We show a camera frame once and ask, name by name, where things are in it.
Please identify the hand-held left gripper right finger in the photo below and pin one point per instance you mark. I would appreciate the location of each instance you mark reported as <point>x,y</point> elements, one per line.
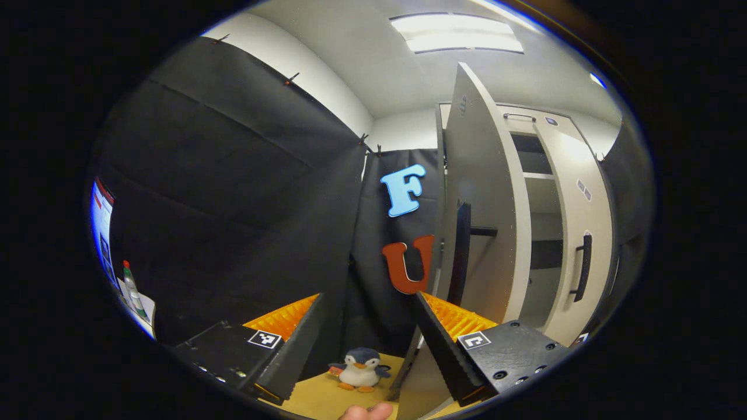
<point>446,350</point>

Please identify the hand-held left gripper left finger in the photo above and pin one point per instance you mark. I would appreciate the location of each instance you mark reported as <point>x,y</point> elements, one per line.
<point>300,347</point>

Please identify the white cabinet door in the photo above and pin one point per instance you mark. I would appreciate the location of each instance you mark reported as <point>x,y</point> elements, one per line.
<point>487,175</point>
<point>583,198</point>

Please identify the red cap spray bottle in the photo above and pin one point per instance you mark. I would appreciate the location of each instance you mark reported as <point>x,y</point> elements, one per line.
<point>133,291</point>

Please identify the white cabinet shelf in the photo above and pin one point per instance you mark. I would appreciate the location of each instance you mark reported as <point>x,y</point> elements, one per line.
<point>538,175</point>

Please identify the white cabinet drawer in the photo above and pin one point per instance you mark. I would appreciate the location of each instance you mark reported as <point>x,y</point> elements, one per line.
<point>551,121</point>

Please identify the plush penguin toy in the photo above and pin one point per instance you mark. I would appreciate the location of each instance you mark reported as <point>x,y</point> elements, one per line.
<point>360,370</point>

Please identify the white paper sheet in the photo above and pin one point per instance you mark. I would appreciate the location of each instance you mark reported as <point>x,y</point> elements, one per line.
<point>149,315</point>

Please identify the computer monitor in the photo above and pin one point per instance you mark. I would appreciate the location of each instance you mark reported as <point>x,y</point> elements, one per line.
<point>103,227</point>

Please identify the ceiling light panel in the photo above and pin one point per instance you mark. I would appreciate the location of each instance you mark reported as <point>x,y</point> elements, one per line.
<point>461,34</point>
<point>598,80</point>

